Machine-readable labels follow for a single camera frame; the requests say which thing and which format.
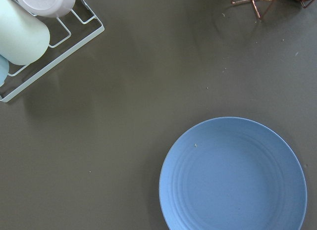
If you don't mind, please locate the blue round plate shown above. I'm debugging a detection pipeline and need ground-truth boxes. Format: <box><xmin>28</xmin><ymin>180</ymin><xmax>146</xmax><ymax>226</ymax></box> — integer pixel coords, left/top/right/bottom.
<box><xmin>159</xmin><ymin>117</ymin><xmax>307</xmax><ymax>230</ymax></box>

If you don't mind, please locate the white plastic cup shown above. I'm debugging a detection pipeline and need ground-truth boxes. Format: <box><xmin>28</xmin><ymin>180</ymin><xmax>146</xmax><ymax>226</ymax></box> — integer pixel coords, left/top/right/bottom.
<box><xmin>17</xmin><ymin>0</ymin><xmax>76</xmax><ymax>18</ymax></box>

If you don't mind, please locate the pale green plastic cup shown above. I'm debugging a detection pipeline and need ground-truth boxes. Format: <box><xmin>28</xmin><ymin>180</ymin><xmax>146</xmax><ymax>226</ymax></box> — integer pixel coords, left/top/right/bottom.
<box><xmin>0</xmin><ymin>0</ymin><xmax>50</xmax><ymax>65</ymax></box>

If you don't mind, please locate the light blue plastic cup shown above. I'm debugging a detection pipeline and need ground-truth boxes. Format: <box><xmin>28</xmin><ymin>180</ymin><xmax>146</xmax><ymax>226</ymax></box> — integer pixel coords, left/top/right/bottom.
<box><xmin>0</xmin><ymin>55</ymin><xmax>9</xmax><ymax>86</ymax></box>

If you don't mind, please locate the white wire cup rack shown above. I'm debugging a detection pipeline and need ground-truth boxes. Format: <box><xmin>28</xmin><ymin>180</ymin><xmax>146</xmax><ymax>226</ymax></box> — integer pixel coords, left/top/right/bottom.
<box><xmin>0</xmin><ymin>0</ymin><xmax>105</xmax><ymax>102</ymax></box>

